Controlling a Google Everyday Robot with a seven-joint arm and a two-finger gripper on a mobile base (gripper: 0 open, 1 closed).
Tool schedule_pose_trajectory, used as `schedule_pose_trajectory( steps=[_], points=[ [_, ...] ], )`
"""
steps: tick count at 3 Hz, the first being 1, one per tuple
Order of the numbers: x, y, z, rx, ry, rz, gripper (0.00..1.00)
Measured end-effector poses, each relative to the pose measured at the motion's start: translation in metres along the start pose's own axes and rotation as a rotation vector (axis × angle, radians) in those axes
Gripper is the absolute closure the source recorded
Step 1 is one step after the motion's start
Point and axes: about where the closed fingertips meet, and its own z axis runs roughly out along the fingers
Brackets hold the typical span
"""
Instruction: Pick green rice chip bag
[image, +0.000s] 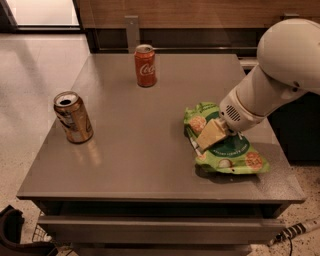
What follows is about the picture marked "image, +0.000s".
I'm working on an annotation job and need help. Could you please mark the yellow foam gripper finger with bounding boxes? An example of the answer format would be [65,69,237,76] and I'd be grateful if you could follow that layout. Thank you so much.
[196,118,229,150]

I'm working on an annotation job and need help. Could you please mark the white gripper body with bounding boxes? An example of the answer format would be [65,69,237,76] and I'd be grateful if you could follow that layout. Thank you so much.
[219,85,269,131]

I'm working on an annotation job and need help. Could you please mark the green rice chip bag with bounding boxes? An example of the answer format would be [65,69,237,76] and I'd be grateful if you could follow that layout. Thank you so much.
[184,102,270,175]

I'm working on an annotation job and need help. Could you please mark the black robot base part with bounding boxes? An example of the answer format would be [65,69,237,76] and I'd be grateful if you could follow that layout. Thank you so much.
[0,205,58,256]

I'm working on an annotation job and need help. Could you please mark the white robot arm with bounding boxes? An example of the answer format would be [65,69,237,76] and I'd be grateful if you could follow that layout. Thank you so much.
[196,19,320,150]

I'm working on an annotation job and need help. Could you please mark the orange Coca-Cola can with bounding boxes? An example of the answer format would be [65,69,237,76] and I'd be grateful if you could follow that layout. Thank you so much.
[134,44,157,87]

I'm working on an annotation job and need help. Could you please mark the grey table with drawers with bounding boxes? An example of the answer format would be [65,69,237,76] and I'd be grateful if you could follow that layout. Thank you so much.
[18,54,305,256]

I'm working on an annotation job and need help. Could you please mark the gold opened drink can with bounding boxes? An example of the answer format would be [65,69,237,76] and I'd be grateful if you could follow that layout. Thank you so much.
[54,91,93,144]

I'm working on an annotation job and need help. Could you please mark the striped white black cable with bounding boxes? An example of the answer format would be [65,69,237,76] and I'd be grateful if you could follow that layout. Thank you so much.
[268,216,320,248]

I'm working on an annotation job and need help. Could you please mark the left metal wall bracket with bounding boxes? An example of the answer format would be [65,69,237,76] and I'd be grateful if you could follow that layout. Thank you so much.
[125,15,140,53]

